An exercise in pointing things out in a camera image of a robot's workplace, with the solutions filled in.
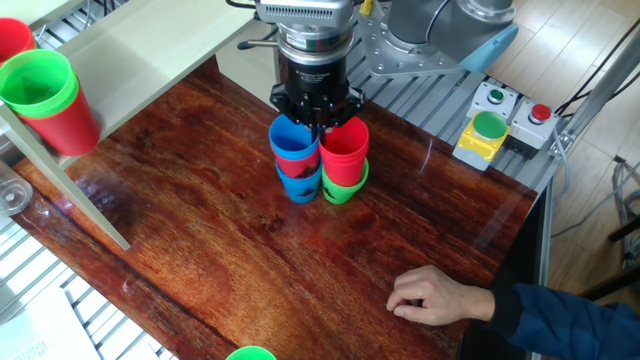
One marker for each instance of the grey box red button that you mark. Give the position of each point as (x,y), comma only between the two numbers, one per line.
(525,132)

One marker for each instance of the person's bare hand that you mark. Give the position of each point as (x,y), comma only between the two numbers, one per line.
(436,297)

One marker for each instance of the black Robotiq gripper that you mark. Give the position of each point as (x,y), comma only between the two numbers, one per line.
(317,82)

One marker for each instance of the small yellow clip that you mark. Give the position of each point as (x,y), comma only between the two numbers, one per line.
(366,7)

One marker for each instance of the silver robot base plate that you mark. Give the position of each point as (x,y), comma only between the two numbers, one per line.
(380,60)

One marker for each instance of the green cup with black logo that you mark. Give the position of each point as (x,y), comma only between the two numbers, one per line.
(340,195)

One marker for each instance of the white wrist-mounted box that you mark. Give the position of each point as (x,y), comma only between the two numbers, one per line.
(305,10)

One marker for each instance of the aluminium frame post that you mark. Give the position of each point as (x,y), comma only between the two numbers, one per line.
(600,95)

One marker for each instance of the left green plastic cup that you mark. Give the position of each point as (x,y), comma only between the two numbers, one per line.
(250,354)

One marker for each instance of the light wooden shelf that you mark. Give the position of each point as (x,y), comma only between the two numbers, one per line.
(130,50)

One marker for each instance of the silver UR5 robot arm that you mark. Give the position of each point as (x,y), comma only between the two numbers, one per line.
(450,30)

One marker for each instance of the green plastic cup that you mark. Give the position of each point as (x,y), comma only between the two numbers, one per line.
(35,82)
(250,354)

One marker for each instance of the black furniture leg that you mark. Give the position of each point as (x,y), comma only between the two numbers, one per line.
(615,281)
(625,229)

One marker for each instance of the yellow box big green button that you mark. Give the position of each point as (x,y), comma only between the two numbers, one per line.
(475,145)

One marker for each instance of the red plastic cup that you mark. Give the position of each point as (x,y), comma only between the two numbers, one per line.
(70,130)
(345,160)
(12,37)

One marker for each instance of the grey box small green button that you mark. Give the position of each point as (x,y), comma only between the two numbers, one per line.
(482,102)

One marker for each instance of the blue plastic cup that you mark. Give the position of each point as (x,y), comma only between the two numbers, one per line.
(290,140)

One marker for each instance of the white paper sheet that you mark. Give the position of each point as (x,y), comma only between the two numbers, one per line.
(40,330)

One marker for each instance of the clear plastic cup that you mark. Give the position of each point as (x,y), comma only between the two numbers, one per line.
(12,195)

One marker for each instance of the blue cup with black logo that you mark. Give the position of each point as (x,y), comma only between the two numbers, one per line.
(300,192)

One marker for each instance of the blue-sleeved forearm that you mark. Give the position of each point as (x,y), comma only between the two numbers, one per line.
(575,322)

